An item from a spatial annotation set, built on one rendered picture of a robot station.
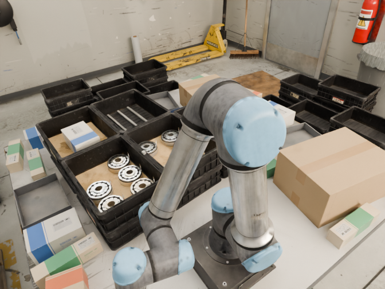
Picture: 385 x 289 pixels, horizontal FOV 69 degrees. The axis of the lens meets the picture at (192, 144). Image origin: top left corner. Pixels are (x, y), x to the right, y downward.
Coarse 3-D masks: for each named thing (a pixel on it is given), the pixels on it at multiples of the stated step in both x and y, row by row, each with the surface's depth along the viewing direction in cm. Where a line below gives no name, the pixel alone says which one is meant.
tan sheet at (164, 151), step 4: (160, 136) 149; (152, 140) 147; (156, 140) 147; (160, 140) 146; (160, 144) 144; (160, 148) 141; (164, 148) 141; (168, 148) 141; (160, 152) 139; (164, 152) 139; (168, 152) 138; (156, 156) 136; (160, 156) 136; (164, 156) 136; (168, 156) 136; (156, 160) 134; (160, 160) 134; (164, 160) 134; (164, 164) 131
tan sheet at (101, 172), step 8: (96, 168) 131; (104, 168) 131; (80, 176) 127; (88, 176) 127; (96, 176) 127; (104, 176) 127; (112, 176) 126; (144, 176) 126; (88, 184) 123; (112, 184) 122; (120, 184) 122; (120, 192) 118; (128, 192) 118
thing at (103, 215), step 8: (120, 136) 134; (80, 152) 125; (64, 160) 121; (64, 168) 118; (72, 176) 113; (80, 184) 109; (152, 184) 107; (80, 192) 108; (144, 192) 105; (88, 200) 102; (128, 200) 101; (136, 200) 104; (96, 208) 99; (112, 208) 99; (120, 208) 101; (104, 216) 97
